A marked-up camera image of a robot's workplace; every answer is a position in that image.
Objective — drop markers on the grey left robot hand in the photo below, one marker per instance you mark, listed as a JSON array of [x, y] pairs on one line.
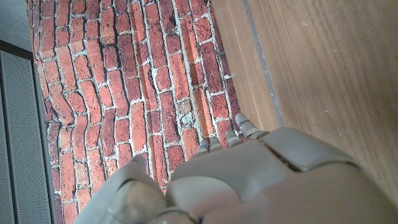
[[248, 186]]

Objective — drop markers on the red brick print backdrop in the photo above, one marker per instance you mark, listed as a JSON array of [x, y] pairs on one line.
[[124, 77]]

